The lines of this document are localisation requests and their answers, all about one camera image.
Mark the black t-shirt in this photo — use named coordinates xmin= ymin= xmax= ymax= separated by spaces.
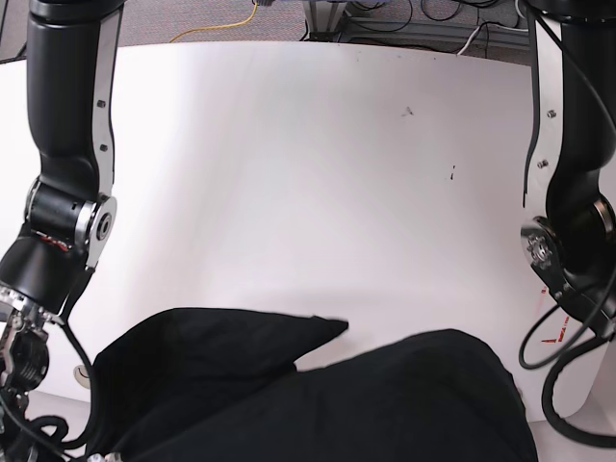
xmin=88 ymin=308 xmax=538 ymax=461

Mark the black robot arm image left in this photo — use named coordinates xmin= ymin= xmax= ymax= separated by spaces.
xmin=1 ymin=1 xmax=124 ymax=433

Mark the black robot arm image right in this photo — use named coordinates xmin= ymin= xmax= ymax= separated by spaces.
xmin=521 ymin=1 xmax=615 ymax=336

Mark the left table grommet hole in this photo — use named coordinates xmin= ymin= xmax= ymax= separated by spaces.
xmin=73 ymin=364 xmax=90 ymax=390

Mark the red tape rectangle marking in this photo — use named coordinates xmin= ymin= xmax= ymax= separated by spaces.
xmin=534 ymin=286 xmax=570 ymax=345

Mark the aluminium frame stand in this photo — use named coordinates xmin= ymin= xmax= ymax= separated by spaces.
xmin=301 ymin=1 xmax=347 ymax=42

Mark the yellow cable on floor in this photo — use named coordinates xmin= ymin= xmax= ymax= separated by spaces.
xmin=170 ymin=2 xmax=259 ymax=44

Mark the white cable on floor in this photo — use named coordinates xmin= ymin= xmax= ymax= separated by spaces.
xmin=456 ymin=23 xmax=519 ymax=57

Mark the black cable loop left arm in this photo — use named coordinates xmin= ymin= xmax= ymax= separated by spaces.
xmin=518 ymin=300 xmax=616 ymax=451

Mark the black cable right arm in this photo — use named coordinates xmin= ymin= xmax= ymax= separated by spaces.
xmin=0 ymin=320 xmax=100 ymax=462

